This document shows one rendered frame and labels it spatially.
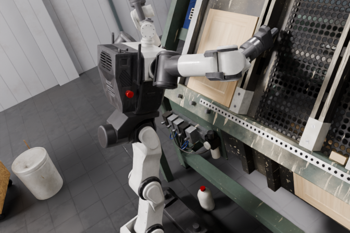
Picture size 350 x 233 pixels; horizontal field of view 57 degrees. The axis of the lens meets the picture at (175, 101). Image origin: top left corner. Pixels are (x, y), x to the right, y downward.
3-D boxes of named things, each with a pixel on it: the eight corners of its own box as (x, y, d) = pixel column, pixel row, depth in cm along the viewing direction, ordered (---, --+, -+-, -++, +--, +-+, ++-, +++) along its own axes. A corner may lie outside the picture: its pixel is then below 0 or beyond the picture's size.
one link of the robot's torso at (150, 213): (147, 254, 189) (141, 189, 168) (131, 232, 204) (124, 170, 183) (169, 241, 196) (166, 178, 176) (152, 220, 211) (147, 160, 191)
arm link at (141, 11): (148, -5, 178) (155, 15, 182) (130, 1, 180) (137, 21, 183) (146, -5, 168) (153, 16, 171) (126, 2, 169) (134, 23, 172)
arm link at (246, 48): (252, 61, 150) (235, 74, 147) (237, 42, 150) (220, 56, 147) (264, 52, 139) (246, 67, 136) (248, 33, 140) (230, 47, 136)
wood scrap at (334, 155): (331, 157, 130) (328, 157, 129) (334, 151, 129) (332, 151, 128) (345, 164, 126) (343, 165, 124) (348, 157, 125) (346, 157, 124)
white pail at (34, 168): (30, 185, 301) (3, 150, 275) (60, 169, 310) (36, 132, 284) (35, 207, 276) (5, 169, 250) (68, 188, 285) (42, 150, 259)
